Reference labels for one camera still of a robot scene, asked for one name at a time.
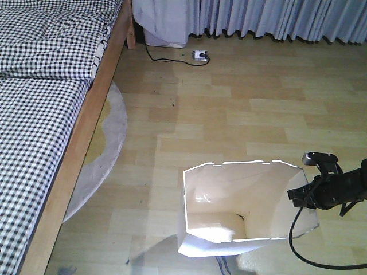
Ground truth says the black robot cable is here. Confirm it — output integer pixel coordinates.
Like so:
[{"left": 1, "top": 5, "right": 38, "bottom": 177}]
[{"left": 288, "top": 200, "right": 367, "bottom": 270}]

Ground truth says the black white checkered bedding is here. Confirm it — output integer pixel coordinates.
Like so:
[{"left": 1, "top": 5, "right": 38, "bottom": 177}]
[{"left": 1, "top": 1, "right": 123, "bottom": 274}]

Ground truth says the black floor power cord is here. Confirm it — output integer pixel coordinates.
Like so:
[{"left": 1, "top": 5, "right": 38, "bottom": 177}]
[{"left": 144, "top": 41, "right": 210, "bottom": 67}]

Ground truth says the white plastic trash bin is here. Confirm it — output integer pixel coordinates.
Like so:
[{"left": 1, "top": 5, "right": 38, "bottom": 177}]
[{"left": 177, "top": 160, "right": 319, "bottom": 257}]

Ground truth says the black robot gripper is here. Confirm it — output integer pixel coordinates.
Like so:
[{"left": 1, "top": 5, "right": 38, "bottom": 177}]
[{"left": 287, "top": 172, "right": 349, "bottom": 211}]

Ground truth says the white floor power outlet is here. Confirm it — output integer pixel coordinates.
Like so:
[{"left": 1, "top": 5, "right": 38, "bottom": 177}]
[{"left": 192, "top": 50, "right": 209, "bottom": 62}]

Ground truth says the grey round rug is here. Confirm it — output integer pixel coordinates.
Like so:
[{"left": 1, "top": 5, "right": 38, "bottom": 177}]
[{"left": 63, "top": 82, "right": 127, "bottom": 222}]

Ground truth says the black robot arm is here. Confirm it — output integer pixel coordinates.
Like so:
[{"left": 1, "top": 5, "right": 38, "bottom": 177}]
[{"left": 287, "top": 152, "right": 366, "bottom": 217}]

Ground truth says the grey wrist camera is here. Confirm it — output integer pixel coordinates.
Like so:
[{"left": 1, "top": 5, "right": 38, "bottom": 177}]
[{"left": 302, "top": 152, "right": 338, "bottom": 166}]

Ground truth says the wooden bed frame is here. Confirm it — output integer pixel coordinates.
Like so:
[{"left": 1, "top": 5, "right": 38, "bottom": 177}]
[{"left": 17, "top": 1, "right": 136, "bottom": 274}]

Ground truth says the light grey curtain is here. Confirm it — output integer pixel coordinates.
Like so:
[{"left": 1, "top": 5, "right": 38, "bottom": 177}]
[{"left": 132, "top": 1, "right": 366, "bottom": 48}]

